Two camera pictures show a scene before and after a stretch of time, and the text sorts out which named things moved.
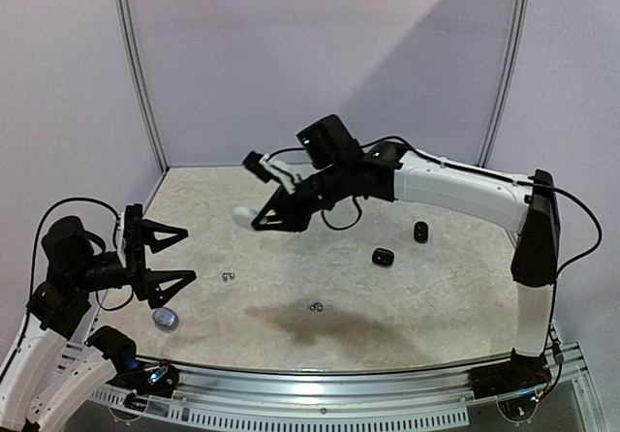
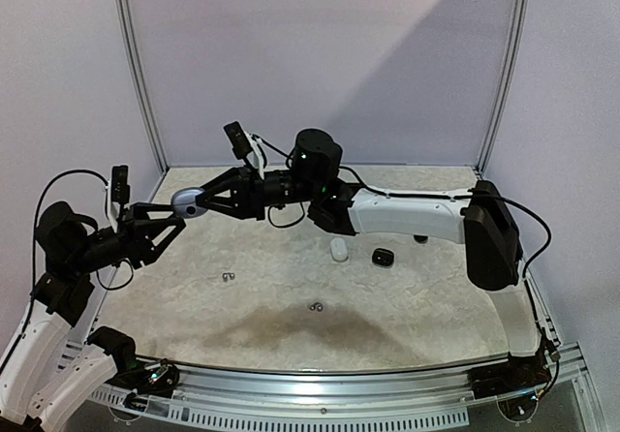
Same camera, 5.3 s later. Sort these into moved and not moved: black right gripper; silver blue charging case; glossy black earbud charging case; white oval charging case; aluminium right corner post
Moved: white oval charging case; silver blue charging case; black right gripper
Not moved: glossy black earbud charging case; aluminium right corner post
